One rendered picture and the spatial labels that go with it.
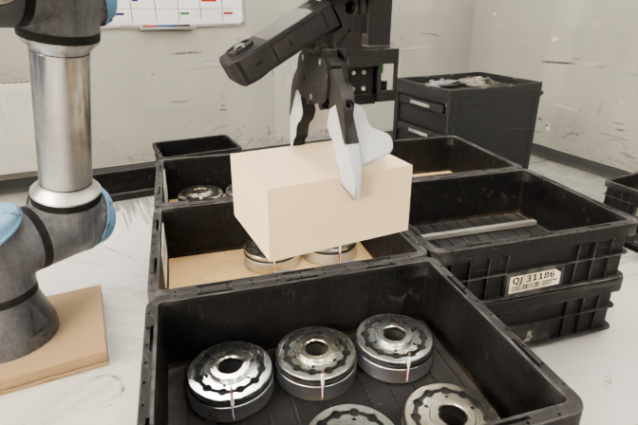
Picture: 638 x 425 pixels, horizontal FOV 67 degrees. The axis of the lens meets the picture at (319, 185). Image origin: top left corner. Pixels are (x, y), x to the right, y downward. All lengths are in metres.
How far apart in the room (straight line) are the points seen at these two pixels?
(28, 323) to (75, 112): 0.36
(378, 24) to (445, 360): 0.44
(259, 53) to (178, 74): 3.51
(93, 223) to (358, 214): 0.60
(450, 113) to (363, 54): 1.90
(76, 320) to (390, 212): 0.68
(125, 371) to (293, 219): 0.54
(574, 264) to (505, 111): 1.75
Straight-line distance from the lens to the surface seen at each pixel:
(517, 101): 2.66
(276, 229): 0.45
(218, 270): 0.89
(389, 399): 0.64
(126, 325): 1.02
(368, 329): 0.68
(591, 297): 1.01
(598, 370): 0.98
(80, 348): 0.95
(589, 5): 4.43
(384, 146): 0.48
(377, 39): 0.50
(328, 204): 0.47
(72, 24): 0.81
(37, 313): 0.97
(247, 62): 0.44
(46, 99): 0.86
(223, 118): 4.08
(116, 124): 3.96
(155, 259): 0.74
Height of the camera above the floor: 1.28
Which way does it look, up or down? 21 degrees down
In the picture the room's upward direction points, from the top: straight up
